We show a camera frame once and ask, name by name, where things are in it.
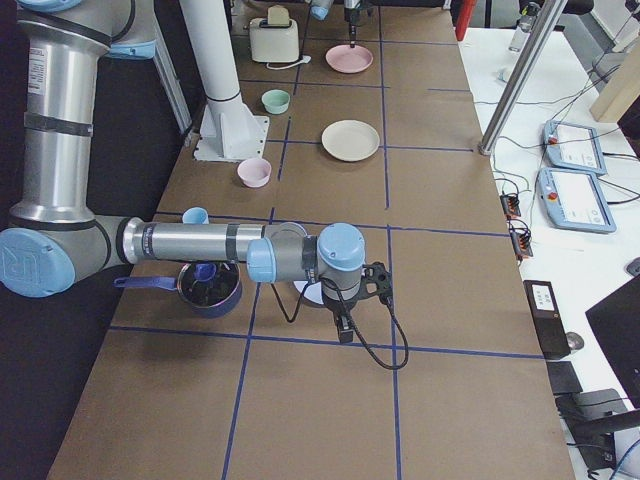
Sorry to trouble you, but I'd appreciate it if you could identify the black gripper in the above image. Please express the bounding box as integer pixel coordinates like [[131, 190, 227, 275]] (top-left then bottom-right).
[[343, 0, 361, 48], [322, 295, 358, 344]]

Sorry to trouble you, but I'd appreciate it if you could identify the pink plate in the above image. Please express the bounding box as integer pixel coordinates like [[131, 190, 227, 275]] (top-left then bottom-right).
[[325, 45, 374, 74]]

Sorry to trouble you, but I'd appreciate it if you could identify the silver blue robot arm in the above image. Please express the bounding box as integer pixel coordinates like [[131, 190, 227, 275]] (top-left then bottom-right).
[[1, 1, 366, 343], [308, 0, 363, 49]]

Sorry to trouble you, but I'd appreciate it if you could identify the light blue plate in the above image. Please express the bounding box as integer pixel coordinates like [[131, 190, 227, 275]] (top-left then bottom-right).
[[293, 281, 323, 305]]

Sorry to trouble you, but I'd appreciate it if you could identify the cream toaster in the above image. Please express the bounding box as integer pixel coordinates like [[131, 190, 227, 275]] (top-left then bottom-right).
[[249, 5, 300, 63]]

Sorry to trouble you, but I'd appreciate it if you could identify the green bowl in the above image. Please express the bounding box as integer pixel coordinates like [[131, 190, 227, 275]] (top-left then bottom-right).
[[261, 89, 290, 115]]

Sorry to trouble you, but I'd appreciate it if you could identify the beige plate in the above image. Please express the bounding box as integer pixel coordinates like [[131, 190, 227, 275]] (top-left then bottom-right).
[[321, 120, 380, 162]]

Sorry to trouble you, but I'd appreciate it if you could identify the dark blue saucepan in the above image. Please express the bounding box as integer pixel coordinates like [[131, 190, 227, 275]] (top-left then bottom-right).
[[113, 261, 243, 318]]

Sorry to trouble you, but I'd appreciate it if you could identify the pink bowl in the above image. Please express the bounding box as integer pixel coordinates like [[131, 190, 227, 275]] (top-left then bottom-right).
[[237, 158, 272, 188]]

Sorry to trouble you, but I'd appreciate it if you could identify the clear water bottle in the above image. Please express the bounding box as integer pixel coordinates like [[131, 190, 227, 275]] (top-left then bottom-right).
[[508, 1, 541, 52]]

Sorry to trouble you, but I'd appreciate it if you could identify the light blue cup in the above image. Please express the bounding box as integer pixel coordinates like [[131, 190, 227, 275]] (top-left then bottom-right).
[[182, 207, 209, 225]]

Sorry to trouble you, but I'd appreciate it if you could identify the black box with label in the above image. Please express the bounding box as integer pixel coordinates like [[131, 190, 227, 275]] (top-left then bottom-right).
[[523, 280, 570, 360]]

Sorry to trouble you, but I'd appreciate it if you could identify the orange black connector board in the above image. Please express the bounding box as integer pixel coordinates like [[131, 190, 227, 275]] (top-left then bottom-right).
[[500, 193, 521, 219]]

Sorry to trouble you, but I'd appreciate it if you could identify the far teach pendant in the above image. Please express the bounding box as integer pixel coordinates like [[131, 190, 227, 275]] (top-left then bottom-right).
[[542, 120, 607, 176]]

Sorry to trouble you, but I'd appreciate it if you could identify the teach pendant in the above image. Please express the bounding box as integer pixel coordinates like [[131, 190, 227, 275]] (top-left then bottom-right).
[[542, 120, 607, 176], [537, 167, 617, 234]]

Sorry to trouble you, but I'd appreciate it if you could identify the near teach pendant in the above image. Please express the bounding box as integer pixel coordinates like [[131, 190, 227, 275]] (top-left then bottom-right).
[[537, 167, 617, 234]]

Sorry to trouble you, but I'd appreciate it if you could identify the black monitor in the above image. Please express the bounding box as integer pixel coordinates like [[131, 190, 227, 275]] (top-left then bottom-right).
[[586, 280, 639, 407]]

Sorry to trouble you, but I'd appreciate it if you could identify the wooden board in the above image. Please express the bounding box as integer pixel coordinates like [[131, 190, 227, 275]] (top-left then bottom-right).
[[590, 37, 639, 123]]

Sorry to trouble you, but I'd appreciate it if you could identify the black camera cable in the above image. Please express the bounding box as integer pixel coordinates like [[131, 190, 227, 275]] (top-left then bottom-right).
[[269, 279, 410, 371]]

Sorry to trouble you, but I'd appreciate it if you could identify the white toaster plug cable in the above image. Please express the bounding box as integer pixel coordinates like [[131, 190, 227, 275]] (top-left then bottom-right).
[[265, 54, 314, 70]]

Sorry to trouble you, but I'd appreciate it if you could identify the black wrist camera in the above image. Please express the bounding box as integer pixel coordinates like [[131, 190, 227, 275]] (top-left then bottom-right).
[[359, 261, 393, 307]]

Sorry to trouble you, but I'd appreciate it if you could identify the white pedestal column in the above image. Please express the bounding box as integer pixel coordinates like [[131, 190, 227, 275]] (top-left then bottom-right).
[[180, 0, 270, 162]]

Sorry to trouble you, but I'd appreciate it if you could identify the aluminium frame post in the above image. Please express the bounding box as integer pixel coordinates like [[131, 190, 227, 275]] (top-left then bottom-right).
[[478, 0, 567, 156]]

